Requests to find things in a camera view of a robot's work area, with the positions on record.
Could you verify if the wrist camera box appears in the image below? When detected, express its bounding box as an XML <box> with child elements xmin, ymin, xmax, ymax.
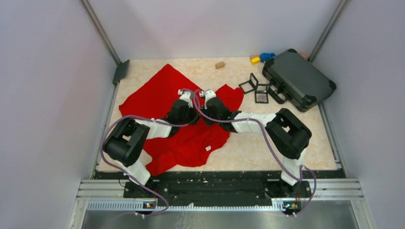
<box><xmin>178</xmin><ymin>89</ymin><xmax>194</xmax><ymax>108</ymax></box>
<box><xmin>199</xmin><ymin>90</ymin><xmax>216</xmax><ymax>102</ymax></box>

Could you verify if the black corner bracket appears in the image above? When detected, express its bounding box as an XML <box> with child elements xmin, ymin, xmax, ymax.
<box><xmin>112</xmin><ymin>60</ymin><xmax>130</xmax><ymax>85</ymax></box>

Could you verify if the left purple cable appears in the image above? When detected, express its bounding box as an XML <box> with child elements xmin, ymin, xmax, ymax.
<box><xmin>99</xmin><ymin>88</ymin><xmax>202</xmax><ymax>219</ymax></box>

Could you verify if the round glitter brooch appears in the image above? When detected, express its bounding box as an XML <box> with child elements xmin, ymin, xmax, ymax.
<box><xmin>256</xmin><ymin>94</ymin><xmax>267</xmax><ymax>103</ymax></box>

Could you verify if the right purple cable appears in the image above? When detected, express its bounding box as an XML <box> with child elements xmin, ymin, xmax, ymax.
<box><xmin>192</xmin><ymin>89</ymin><xmax>317</xmax><ymax>217</ymax></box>

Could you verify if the open black brooch box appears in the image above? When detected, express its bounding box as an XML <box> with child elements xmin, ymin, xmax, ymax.
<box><xmin>238</xmin><ymin>73</ymin><xmax>259</xmax><ymax>94</ymax></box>

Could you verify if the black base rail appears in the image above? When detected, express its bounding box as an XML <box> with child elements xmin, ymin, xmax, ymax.
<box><xmin>95</xmin><ymin>170</ymin><xmax>345</xmax><ymax>209</ymax></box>

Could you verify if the dark grey carrying case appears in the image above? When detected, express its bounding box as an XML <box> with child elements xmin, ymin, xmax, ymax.
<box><xmin>262</xmin><ymin>49</ymin><xmax>337</xmax><ymax>112</ymax></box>

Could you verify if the yellow toy block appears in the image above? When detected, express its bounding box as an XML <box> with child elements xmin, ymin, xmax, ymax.
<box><xmin>250</xmin><ymin>56</ymin><xmax>261</xmax><ymax>65</ymax></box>

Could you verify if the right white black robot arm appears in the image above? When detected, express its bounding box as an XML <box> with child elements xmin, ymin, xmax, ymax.
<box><xmin>200</xmin><ymin>97</ymin><xmax>312</xmax><ymax>197</ymax></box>

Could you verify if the purple cable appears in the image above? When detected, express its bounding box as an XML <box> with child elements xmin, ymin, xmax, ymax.
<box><xmin>99</xmin><ymin>88</ymin><xmax>202</xmax><ymax>219</ymax></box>
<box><xmin>192</xmin><ymin>89</ymin><xmax>317</xmax><ymax>217</ymax></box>

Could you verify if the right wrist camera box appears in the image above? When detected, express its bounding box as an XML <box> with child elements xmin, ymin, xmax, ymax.
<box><xmin>199</xmin><ymin>90</ymin><xmax>216</xmax><ymax>102</ymax></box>

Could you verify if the red t-shirt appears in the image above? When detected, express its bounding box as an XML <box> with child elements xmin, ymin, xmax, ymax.
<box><xmin>118</xmin><ymin>63</ymin><xmax>245</xmax><ymax>177</ymax></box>

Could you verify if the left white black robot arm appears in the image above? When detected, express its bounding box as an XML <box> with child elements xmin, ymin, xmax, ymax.
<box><xmin>102</xmin><ymin>98</ymin><xmax>198</xmax><ymax>197</ymax></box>

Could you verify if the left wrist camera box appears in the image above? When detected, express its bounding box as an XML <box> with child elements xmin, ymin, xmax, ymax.
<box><xmin>178</xmin><ymin>89</ymin><xmax>194</xmax><ymax>108</ymax></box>

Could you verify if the brown wooden block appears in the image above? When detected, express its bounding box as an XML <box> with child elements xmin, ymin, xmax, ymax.
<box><xmin>215</xmin><ymin>62</ymin><xmax>225</xmax><ymax>69</ymax></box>

